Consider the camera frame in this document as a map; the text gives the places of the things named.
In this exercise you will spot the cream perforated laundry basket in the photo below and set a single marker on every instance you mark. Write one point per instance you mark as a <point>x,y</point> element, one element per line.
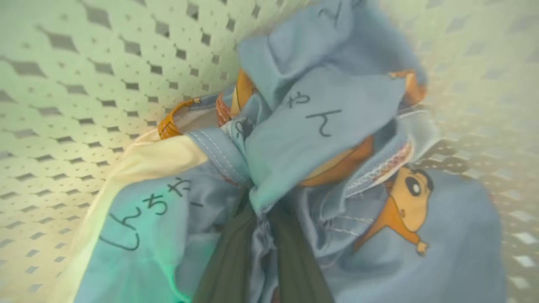
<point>63,105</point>

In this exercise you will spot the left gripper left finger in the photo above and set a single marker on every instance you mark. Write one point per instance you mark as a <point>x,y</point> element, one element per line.
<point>229,261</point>

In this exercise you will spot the blue cartoon print garment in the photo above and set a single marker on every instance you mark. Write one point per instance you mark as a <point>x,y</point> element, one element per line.
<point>320,92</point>

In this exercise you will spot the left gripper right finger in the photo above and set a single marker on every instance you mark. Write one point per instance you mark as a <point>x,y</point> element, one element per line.
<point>297,265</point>

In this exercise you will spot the cream cloth garment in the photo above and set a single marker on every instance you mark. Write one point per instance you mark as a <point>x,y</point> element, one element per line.
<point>147,155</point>

